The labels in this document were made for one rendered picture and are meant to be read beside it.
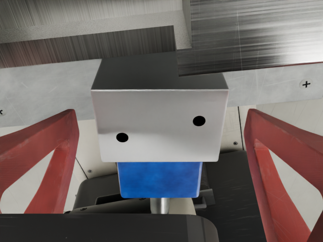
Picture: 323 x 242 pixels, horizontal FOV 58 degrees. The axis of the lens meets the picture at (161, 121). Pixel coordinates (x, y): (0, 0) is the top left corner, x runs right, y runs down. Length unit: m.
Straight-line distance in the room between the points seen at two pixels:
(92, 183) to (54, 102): 0.76
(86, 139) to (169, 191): 0.74
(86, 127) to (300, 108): 0.82
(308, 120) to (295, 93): 1.13
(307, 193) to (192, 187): 1.49
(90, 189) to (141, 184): 0.76
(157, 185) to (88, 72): 0.07
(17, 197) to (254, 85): 1.53
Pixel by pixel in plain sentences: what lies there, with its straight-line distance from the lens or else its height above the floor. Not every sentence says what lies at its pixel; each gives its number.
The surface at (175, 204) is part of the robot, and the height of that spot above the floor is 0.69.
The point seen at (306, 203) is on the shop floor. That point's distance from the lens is 1.70.
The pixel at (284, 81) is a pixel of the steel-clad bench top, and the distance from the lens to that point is 0.18.
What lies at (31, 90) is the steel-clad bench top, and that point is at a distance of 0.18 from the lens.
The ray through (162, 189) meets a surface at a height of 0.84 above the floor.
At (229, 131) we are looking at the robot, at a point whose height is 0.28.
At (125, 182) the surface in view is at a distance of 0.15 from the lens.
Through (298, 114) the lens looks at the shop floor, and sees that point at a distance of 1.27.
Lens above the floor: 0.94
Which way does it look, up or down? 54 degrees down
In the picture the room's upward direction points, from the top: 179 degrees clockwise
